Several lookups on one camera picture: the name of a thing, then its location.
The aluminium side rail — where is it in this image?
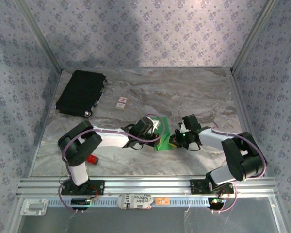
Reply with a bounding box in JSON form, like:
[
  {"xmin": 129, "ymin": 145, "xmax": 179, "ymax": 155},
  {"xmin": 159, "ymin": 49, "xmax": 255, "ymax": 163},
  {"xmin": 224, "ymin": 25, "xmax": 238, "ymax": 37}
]
[
  {"xmin": 229, "ymin": 70, "xmax": 269, "ymax": 177},
  {"xmin": 26, "ymin": 69, "xmax": 64, "ymax": 178}
]

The grey slotted cable duct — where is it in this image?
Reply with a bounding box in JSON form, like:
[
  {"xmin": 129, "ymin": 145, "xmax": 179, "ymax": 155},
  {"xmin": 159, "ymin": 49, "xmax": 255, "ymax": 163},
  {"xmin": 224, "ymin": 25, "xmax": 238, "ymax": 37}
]
[{"xmin": 47, "ymin": 196, "xmax": 211, "ymax": 209}]

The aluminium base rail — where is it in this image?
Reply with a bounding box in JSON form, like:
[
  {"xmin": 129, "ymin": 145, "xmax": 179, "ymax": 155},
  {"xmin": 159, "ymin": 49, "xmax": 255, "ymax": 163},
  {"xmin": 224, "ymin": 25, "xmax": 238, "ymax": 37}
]
[{"xmin": 16, "ymin": 176, "xmax": 281, "ymax": 197}]

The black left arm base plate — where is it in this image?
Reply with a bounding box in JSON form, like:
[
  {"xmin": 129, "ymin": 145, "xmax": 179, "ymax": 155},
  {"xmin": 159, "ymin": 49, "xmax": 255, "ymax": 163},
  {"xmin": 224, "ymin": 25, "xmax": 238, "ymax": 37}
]
[{"xmin": 60, "ymin": 179, "xmax": 105, "ymax": 196}]

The black hard case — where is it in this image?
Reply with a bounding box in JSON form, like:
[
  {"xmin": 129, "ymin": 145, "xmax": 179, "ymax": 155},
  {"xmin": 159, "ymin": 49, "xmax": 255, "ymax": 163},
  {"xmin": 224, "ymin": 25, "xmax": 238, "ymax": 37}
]
[{"xmin": 55, "ymin": 69, "xmax": 107, "ymax": 117}]

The aluminium frame post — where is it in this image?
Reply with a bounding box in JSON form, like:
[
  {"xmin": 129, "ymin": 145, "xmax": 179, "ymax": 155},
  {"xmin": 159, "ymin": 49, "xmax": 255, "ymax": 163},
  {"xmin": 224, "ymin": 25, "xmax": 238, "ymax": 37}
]
[
  {"xmin": 14, "ymin": 0, "xmax": 64, "ymax": 72},
  {"xmin": 230, "ymin": 0, "xmax": 281, "ymax": 73}
]

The white plastic bracket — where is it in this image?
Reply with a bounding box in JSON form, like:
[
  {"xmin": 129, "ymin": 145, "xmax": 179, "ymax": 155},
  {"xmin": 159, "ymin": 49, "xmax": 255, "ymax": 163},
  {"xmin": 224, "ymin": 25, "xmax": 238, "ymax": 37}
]
[{"xmin": 20, "ymin": 198, "xmax": 49, "ymax": 216}]

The green cloth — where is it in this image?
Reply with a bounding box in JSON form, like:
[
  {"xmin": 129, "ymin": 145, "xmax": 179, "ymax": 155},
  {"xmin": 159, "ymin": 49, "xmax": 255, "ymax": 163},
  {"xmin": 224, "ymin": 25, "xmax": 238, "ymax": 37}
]
[{"xmin": 153, "ymin": 117, "xmax": 176, "ymax": 151}]

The red bottle with silver cap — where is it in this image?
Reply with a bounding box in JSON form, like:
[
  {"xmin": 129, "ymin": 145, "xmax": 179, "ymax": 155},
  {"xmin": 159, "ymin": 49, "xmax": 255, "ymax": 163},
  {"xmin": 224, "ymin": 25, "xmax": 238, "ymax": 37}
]
[{"xmin": 86, "ymin": 153, "xmax": 99, "ymax": 166}]

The newspaper wrapped roll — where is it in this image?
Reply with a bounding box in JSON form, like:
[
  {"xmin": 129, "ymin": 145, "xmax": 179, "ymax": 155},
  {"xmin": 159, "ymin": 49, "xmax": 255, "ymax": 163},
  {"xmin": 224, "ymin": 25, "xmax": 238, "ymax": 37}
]
[{"xmin": 117, "ymin": 193, "xmax": 154, "ymax": 210}]

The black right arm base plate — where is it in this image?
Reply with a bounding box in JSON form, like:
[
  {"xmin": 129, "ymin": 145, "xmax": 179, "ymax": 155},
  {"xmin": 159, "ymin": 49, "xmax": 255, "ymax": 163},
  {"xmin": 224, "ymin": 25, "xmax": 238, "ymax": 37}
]
[{"xmin": 190, "ymin": 179, "xmax": 235, "ymax": 195}]

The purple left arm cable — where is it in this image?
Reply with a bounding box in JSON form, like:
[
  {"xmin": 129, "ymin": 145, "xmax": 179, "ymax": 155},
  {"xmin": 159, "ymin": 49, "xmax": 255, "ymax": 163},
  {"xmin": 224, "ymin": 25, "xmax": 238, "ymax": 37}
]
[{"xmin": 57, "ymin": 113, "xmax": 163, "ymax": 214}]

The small red white card box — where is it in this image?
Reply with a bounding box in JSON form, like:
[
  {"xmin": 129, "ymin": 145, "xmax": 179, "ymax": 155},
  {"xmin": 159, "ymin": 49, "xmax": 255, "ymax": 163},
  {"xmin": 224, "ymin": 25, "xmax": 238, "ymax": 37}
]
[{"xmin": 115, "ymin": 96, "xmax": 128, "ymax": 110}]

